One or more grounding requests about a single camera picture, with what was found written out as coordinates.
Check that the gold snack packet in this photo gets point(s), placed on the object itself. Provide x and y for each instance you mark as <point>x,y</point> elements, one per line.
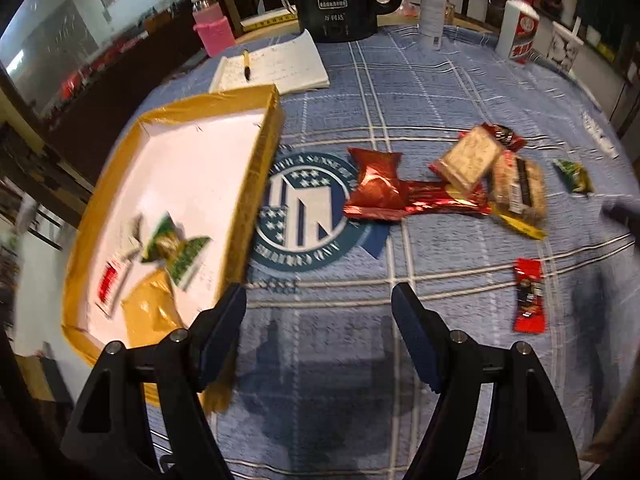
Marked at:
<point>150,310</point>

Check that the yellow snack packet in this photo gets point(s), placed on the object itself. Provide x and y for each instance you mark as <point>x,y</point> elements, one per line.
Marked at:
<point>525,229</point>

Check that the yellow book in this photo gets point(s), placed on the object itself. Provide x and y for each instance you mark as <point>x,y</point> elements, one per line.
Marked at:
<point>265,21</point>

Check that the dark red snack packet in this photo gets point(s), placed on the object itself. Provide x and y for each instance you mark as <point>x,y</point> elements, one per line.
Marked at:
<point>507,137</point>

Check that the black electric kettle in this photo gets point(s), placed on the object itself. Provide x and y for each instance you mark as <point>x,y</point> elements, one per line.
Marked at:
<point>335,5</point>

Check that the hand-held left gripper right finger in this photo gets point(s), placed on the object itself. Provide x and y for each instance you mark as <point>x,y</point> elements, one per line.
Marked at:
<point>415,340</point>

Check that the large green snack packet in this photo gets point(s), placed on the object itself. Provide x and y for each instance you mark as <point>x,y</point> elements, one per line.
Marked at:
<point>172,250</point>

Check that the long red foil snack packet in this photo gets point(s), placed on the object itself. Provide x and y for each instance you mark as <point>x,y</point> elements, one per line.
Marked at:
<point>435,200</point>

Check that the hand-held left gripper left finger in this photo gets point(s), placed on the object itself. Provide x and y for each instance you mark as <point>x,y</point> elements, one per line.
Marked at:
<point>225,332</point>

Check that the blue plaid tablecloth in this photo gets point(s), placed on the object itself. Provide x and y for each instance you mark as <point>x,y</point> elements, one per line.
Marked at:
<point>450,260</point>

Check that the small red snack packet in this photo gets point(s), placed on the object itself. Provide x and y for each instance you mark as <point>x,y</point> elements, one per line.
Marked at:
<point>529,300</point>

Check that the pink plastic wrapper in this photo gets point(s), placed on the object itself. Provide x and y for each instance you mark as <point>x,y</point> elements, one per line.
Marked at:
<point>410,8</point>

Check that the white red-label liquor bottle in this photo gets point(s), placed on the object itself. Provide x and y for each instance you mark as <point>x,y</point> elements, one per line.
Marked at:
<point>515,30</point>

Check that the white spray bottle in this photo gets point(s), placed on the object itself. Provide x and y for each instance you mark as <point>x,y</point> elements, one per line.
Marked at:
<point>432,10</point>

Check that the small green snack packet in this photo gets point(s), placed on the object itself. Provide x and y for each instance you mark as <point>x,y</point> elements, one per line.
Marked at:
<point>575,176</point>

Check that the red foil pillow snack packet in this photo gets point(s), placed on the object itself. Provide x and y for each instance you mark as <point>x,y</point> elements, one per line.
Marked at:
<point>375,185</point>

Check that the dark wooden cabinet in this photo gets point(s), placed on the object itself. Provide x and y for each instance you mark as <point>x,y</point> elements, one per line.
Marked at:
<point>100,100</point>

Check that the red white snack packet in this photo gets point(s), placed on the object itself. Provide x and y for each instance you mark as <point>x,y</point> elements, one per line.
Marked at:
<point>110,282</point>

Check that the black yellow pen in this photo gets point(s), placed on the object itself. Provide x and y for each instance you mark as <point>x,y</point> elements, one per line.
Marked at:
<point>246,65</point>

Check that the white notebook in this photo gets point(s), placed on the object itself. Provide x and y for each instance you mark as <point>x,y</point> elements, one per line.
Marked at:
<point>290,65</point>

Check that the brown cake bar packet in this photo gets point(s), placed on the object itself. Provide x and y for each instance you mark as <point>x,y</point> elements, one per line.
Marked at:
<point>517,185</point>

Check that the pink water bottle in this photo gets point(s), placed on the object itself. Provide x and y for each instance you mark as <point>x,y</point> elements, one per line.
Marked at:
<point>215,32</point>

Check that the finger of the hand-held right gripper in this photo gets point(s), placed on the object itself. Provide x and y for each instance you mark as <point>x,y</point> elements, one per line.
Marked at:
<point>625,217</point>

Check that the gold cardboard box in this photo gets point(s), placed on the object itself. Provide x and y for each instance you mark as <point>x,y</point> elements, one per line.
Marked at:
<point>250,195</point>

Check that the clear beige cracker packet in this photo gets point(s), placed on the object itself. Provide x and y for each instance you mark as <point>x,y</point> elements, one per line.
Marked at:
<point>470,157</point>

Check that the white printed cup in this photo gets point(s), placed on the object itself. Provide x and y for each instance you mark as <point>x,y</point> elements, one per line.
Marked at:
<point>562,47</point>

